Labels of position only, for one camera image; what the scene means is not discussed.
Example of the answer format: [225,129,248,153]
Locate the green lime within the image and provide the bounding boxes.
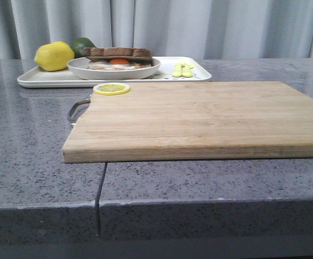
[70,37,95,58]

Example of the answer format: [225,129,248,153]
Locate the white round plate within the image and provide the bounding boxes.
[67,58,161,80]

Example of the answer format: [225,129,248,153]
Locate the yellow plastic fork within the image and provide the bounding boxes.
[172,62,184,78]

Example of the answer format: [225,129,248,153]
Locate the white bear tray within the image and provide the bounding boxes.
[17,57,212,88]

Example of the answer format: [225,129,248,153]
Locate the wooden cutting board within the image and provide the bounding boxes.
[62,81,313,163]

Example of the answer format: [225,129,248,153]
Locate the fried egg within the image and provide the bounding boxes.
[87,58,141,71]

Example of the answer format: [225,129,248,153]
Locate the bread slice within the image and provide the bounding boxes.
[134,60,153,69]
[83,47,153,61]

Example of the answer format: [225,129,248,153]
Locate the yellow lemon slice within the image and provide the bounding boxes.
[93,83,131,96]

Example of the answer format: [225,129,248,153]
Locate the grey curtain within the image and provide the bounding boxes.
[0,1,313,59]

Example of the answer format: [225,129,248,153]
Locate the yellow plastic knife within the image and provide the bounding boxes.
[181,62,194,78]

